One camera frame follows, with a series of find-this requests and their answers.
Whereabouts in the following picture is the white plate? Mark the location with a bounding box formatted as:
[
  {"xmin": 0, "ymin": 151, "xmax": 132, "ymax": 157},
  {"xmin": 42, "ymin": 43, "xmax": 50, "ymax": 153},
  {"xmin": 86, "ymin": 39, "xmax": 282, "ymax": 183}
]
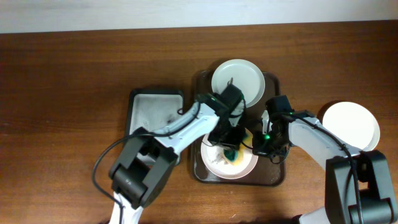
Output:
[{"xmin": 322, "ymin": 101, "xmax": 381, "ymax": 151}]

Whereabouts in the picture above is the pink plate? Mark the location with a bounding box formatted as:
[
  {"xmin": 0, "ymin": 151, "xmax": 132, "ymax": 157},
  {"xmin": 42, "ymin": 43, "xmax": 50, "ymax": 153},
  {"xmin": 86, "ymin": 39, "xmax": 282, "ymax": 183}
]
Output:
[{"xmin": 200, "ymin": 129, "xmax": 259, "ymax": 180}]

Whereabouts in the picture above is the large brown serving tray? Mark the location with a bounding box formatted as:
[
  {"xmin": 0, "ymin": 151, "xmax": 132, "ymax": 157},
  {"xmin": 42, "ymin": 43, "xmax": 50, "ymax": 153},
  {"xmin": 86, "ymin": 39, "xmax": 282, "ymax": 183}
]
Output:
[{"xmin": 189, "ymin": 72, "xmax": 285, "ymax": 187}]

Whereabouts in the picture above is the green and yellow sponge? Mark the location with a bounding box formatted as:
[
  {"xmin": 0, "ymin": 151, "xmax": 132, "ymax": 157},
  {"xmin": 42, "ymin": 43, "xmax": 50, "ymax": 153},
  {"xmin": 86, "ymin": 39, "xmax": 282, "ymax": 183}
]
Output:
[{"xmin": 221, "ymin": 133, "xmax": 252, "ymax": 166}]

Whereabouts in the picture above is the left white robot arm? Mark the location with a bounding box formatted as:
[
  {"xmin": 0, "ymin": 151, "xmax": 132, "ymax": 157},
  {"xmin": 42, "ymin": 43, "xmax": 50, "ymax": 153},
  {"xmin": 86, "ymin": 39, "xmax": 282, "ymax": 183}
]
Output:
[{"xmin": 109, "ymin": 84, "xmax": 246, "ymax": 223}]

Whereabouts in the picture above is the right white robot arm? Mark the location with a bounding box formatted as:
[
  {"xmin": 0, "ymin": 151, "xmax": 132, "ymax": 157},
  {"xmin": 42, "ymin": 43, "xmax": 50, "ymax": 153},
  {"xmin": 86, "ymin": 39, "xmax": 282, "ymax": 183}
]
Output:
[{"xmin": 252, "ymin": 95, "xmax": 397, "ymax": 224}]

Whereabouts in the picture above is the grey-white plate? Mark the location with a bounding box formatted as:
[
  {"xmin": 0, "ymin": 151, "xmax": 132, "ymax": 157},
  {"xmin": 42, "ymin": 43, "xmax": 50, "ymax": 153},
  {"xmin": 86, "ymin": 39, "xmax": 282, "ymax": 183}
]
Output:
[{"xmin": 211, "ymin": 59, "xmax": 266, "ymax": 108}]

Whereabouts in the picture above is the small black metal tray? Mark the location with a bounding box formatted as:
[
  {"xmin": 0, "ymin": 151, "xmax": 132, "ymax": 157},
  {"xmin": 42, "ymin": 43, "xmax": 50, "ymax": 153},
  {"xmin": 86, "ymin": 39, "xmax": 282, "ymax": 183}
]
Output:
[{"xmin": 124, "ymin": 89, "xmax": 184, "ymax": 136}]

